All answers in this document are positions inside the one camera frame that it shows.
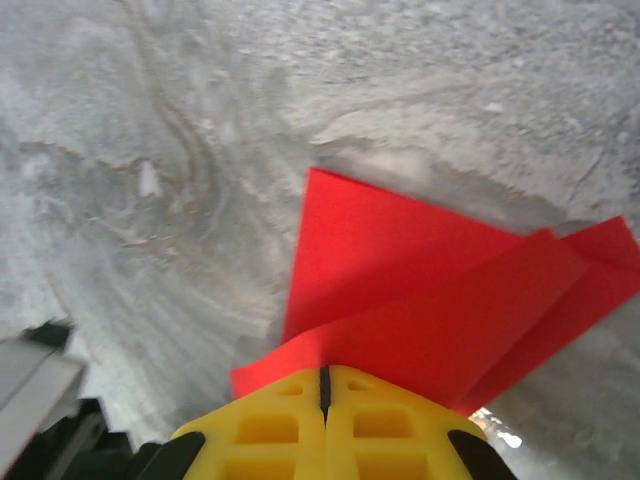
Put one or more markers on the red square cloth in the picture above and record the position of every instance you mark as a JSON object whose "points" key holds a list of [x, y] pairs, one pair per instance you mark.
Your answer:
{"points": [[400, 280]]}

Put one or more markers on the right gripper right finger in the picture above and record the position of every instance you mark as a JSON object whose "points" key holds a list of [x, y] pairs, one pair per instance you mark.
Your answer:
{"points": [[390, 435]]}

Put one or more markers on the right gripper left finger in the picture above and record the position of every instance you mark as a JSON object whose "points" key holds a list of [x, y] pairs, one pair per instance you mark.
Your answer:
{"points": [[260, 435]]}

